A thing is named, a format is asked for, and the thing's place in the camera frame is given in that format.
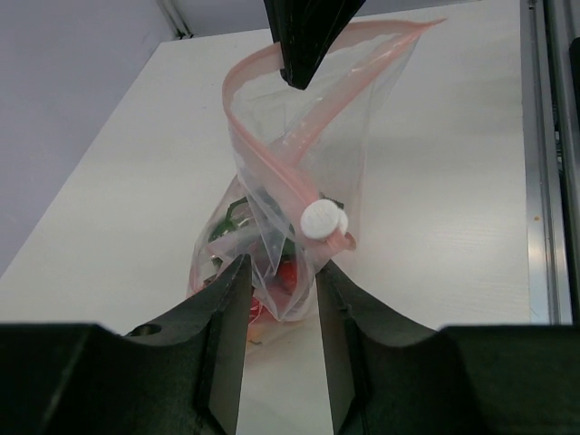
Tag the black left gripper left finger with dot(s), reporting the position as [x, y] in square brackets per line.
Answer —
[179, 373]

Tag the aluminium mounting rail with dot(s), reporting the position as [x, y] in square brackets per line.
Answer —
[549, 32]

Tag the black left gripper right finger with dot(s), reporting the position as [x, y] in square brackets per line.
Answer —
[387, 374]

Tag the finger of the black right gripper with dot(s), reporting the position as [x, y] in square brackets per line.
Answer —
[305, 30]

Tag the clear pink zip top bag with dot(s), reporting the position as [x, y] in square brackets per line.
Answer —
[301, 154]

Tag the red strawberry bunch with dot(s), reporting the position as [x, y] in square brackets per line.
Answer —
[282, 276]

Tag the left aluminium frame post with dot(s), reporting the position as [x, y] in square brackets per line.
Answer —
[175, 19]

